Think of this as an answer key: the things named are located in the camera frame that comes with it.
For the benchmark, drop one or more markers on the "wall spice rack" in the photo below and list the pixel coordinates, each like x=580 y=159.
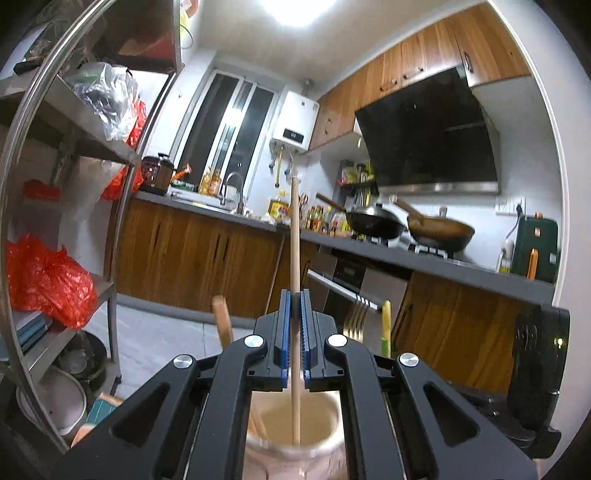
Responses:
x=358 y=175

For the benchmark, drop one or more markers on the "green air fryer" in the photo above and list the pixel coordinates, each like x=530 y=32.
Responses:
x=535 y=249

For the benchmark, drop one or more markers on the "white plastic bottle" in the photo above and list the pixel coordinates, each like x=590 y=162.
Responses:
x=506 y=258

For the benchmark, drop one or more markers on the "grey kitchen counter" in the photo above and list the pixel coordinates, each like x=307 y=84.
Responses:
x=461 y=267

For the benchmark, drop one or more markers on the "brown wok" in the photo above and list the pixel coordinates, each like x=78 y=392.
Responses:
x=443 y=233

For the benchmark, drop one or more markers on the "yellow oil bottle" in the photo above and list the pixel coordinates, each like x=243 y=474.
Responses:
x=278 y=210

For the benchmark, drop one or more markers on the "large red plastic bag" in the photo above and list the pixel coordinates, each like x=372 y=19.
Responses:
x=46 y=281

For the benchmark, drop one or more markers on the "wooden wall cabinets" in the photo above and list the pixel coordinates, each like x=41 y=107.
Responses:
x=415 y=50

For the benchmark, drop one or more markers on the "black range hood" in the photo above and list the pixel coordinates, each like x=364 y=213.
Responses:
x=425 y=134

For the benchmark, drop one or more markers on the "clear plastic bag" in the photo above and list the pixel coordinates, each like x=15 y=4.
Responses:
x=108 y=99

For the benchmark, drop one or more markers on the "white floral ceramic utensil holder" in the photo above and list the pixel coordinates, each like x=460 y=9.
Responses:
x=318 y=429

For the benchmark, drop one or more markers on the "wooden chopstick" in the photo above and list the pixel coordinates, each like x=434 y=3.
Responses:
x=222 y=323
x=294 y=240

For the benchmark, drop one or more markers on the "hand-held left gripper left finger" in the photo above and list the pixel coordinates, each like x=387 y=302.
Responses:
x=285 y=346

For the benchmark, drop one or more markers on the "row of condiment bottles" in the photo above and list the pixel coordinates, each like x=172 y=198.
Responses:
x=323 y=221

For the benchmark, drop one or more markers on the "metal shelf rack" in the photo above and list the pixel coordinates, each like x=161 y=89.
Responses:
x=87 y=143

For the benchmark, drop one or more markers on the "wooden base cabinets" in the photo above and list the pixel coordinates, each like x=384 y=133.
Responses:
x=184 y=258

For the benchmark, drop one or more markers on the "amber oil bottles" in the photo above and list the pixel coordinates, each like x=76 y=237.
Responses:
x=210 y=182

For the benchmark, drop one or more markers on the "dark red cooker pot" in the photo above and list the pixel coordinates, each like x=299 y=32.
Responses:
x=157 y=175

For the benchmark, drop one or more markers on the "chrome faucet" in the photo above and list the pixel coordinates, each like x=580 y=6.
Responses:
x=238 y=184

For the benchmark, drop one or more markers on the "built-in oven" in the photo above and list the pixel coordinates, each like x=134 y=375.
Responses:
x=346 y=277

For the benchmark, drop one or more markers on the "white wall outlet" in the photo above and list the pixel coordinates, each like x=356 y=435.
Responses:
x=508 y=206

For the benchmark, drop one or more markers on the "white water heater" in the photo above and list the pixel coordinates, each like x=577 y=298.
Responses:
x=295 y=120

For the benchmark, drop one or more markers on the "gold tined fork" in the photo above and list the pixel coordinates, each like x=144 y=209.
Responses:
x=355 y=323

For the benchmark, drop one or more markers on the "black wok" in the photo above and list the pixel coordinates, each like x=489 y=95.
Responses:
x=374 y=224

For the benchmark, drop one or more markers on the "metal basin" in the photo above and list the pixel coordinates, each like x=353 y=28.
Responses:
x=60 y=406

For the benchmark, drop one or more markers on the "kitchen window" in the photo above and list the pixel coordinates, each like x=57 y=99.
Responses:
x=221 y=124

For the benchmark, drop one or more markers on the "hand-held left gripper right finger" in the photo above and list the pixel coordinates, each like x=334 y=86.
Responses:
x=305 y=346

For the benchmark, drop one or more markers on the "black pot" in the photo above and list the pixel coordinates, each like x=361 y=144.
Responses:
x=85 y=357

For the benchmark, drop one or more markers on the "hanging red plastic bag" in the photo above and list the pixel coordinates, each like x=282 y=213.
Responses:
x=127 y=180

